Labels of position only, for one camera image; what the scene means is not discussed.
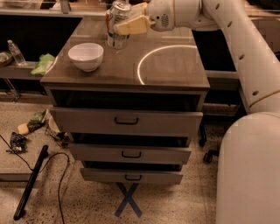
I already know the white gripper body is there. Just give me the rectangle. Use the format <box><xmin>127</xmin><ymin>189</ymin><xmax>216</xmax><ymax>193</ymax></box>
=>
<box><xmin>147</xmin><ymin>0</ymin><xmax>174</xmax><ymax>32</ymax></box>

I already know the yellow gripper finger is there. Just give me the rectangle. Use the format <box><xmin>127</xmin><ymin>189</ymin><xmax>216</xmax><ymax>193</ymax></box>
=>
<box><xmin>131</xmin><ymin>2</ymin><xmax>148</xmax><ymax>15</ymax></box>
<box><xmin>113</xmin><ymin>15</ymin><xmax>151</xmax><ymax>36</ymax></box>

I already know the green white 7up can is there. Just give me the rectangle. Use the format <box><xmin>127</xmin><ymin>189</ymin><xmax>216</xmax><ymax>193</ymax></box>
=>
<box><xmin>106</xmin><ymin>0</ymin><xmax>131</xmax><ymax>50</ymax></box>

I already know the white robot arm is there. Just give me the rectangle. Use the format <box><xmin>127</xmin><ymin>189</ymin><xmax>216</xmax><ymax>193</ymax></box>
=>
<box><xmin>113</xmin><ymin>0</ymin><xmax>280</xmax><ymax>224</ymax></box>

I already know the white bowl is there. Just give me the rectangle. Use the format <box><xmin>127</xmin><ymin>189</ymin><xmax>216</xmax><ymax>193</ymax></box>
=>
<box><xmin>68</xmin><ymin>43</ymin><xmax>104</xmax><ymax>72</ymax></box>

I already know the brown bowl on shelf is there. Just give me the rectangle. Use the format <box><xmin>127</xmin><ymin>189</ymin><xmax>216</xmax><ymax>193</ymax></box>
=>
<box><xmin>0</xmin><ymin>52</ymin><xmax>13</xmax><ymax>67</ymax></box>

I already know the grey drawer cabinet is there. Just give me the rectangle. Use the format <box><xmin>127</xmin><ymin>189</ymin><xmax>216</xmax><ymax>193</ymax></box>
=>
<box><xmin>41</xmin><ymin>19</ymin><xmax>209</xmax><ymax>174</ymax></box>

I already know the green cloth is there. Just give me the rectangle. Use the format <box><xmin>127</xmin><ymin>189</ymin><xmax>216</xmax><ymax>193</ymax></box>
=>
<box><xmin>31</xmin><ymin>53</ymin><xmax>55</xmax><ymax>75</ymax></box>

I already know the top grey drawer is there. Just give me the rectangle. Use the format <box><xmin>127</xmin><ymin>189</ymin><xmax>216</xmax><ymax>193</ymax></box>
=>
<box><xmin>50</xmin><ymin>107</ymin><xmax>203</xmax><ymax>137</ymax></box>

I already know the grey drawer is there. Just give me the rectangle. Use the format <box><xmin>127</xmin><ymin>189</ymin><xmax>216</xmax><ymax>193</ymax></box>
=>
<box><xmin>50</xmin><ymin>107</ymin><xmax>203</xmax><ymax>137</ymax></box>
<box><xmin>69</xmin><ymin>143</ymin><xmax>192</xmax><ymax>165</ymax></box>
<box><xmin>80</xmin><ymin>168</ymin><xmax>183</xmax><ymax>185</ymax></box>

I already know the clear plastic water bottle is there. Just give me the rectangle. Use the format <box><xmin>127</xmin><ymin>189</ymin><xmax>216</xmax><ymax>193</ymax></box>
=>
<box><xmin>8</xmin><ymin>39</ymin><xmax>27</xmax><ymax>66</ymax></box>

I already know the middle grey drawer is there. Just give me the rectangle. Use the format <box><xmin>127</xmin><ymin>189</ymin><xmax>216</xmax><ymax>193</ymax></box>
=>
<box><xmin>69</xmin><ymin>143</ymin><xmax>192</xmax><ymax>165</ymax></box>

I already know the green snack bag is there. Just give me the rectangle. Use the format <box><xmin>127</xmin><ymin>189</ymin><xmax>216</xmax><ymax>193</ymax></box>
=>
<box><xmin>27</xmin><ymin>110</ymin><xmax>46</xmax><ymax>132</ymax></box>

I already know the black office chair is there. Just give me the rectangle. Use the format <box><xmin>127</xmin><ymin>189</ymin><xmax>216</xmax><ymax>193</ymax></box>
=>
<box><xmin>203</xmin><ymin>150</ymin><xmax>220</xmax><ymax>164</ymax></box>

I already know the yellow sponge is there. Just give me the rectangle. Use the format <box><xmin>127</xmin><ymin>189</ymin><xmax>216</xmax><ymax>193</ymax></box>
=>
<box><xmin>17</xmin><ymin>123</ymin><xmax>29</xmax><ymax>135</ymax></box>

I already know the bottom grey drawer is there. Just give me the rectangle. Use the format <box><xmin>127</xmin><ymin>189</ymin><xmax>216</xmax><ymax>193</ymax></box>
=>
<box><xmin>80</xmin><ymin>168</ymin><xmax>183</xmax><ymax>185</ymax></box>

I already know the blue chip bag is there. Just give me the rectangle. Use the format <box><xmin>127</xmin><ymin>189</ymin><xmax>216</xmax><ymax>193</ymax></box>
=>
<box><xmin>7</xmin><ymin>132</ymin><xmax>27</xmax><ymax>153</ymax></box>

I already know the black bar on floor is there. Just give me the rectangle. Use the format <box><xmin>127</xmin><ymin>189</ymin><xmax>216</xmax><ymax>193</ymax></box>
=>
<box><xmin>13</xmin><ymin>145</ymin><xmax>48</xmax><ymax>221</ymax></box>

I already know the black cable on floor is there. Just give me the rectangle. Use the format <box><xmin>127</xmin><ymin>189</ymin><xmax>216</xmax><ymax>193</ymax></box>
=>
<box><xmin>0</xmin><ymin>134</ymin><xmax>71</xmax><ymax>224</ymax></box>

